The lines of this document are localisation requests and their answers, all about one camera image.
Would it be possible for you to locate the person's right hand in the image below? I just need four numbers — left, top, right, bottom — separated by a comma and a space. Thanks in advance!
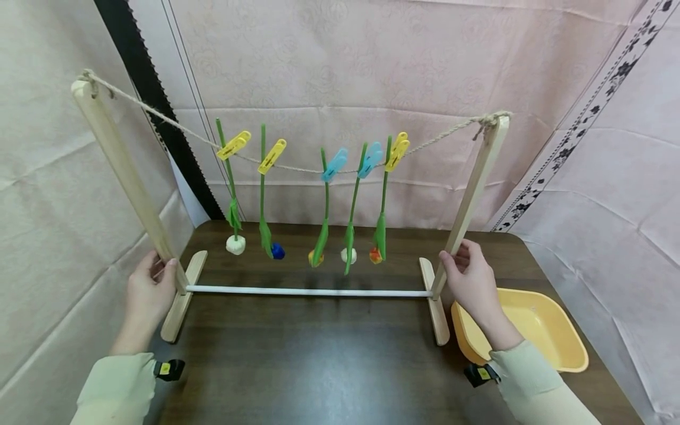
438, 238, 512, 334

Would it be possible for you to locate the person's left hand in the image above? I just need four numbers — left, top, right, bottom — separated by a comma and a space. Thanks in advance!
123, 250, 179, 341

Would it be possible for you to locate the wooden rack frame white rod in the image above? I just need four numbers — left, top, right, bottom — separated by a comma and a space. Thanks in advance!
70, 80, 511, 347

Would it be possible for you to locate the person's right forearm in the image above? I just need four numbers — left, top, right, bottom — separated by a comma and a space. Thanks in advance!
484, 319, 602, 425

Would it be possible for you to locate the person's left forearm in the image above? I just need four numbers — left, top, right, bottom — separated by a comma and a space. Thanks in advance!
70, 322, 160, 425

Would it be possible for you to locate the artificial flower orange red bloom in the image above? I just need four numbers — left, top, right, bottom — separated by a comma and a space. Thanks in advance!
369, 136, 393, 265

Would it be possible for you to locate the artificial flower white bloom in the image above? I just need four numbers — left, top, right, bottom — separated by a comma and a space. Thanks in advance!
340, 142, 368, 276
215, 118, 247, 256

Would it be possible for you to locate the yellow plastic basin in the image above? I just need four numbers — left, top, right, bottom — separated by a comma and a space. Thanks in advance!
450, 287, 590, 374

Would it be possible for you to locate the yellow clothespin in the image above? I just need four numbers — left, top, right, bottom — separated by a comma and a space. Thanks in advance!
257, 139, 287, 176
216, 130, 252, 161
384, 132, 411, 173

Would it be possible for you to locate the artificial flower blue bloom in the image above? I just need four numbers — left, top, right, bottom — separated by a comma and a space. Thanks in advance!
259, 123, 286, 261

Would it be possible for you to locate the blue clothespin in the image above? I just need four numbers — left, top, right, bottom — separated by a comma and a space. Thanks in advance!
320, 148, 349, 183
357, 142, 384, 179

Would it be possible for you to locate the artificial flower yellow orange bloom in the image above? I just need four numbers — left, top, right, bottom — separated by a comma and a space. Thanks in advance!
308, 148, 331, 269

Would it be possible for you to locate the jute rope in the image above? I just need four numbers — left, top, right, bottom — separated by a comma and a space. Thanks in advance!
78, 69, 513, 175

